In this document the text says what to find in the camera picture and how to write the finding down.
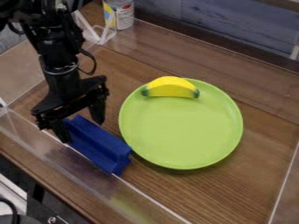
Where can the white labelled can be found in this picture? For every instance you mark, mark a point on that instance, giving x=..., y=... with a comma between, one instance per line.
x=119, y=13

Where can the yellow toy banana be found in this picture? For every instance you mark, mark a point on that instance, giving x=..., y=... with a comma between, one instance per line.
x=170, y=86

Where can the green round plate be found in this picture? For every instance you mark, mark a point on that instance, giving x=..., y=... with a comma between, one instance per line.
x=182, y=133

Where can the blue plastic block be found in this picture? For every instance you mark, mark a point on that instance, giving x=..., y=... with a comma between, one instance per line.
x=105, y=149

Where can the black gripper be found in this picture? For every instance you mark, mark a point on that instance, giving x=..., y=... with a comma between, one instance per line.
x=70, y=95

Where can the clear acrylic enclosure wall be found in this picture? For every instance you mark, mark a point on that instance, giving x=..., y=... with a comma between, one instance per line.
x=106, y=198

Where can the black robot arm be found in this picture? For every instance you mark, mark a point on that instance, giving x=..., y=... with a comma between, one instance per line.
x=45, y=21

